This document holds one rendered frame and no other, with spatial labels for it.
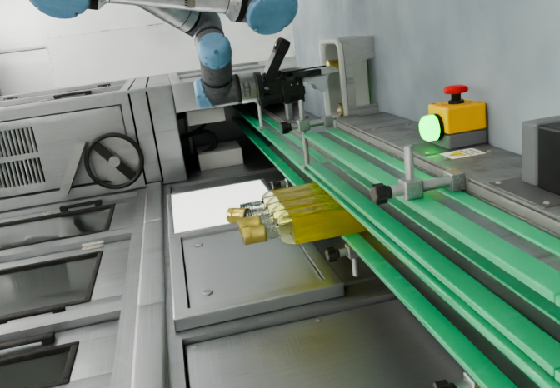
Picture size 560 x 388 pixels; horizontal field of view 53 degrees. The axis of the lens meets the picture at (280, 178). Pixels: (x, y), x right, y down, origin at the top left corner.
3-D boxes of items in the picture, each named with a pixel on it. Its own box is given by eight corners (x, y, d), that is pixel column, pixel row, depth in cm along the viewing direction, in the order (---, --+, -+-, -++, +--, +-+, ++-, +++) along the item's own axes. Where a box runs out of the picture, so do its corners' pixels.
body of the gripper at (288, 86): (300, 97, 148) (256, 104, 146) (297, 64, 145) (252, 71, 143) (307, 101, 141) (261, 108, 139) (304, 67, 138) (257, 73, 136)
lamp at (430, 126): (432, 137, 97) (416, 140, 96) (431, 111, 95) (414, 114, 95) (445, 141, 92) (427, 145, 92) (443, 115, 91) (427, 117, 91)
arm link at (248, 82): (235, 72, 143) (239, 75, 135) (252, 70, 143) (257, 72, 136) (239, 101, 145) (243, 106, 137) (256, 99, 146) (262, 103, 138)
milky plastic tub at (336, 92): (355, 116, 157) (326, 121, 156) (348, 35, 151) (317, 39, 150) (378, 125, 141) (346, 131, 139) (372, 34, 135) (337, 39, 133)
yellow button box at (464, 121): (467, 136, 99) (429, 142, 98) (466, 94, 97) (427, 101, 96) (490, 143, 93) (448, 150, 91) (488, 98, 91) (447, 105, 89)
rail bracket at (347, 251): (388, 264, 114) (326, 276, 112) (387, 232, 112) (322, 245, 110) (397, 271, 110) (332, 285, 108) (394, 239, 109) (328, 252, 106)
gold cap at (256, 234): (267, 234, 107) (244, 238, 106) (267, 245, 110) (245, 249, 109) (262, 220, 109) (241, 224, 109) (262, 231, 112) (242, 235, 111)
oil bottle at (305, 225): (374, 219, 117) (275, 238, 113) (372, 194, 115) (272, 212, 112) (385, 228, 112) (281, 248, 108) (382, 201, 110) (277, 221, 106)
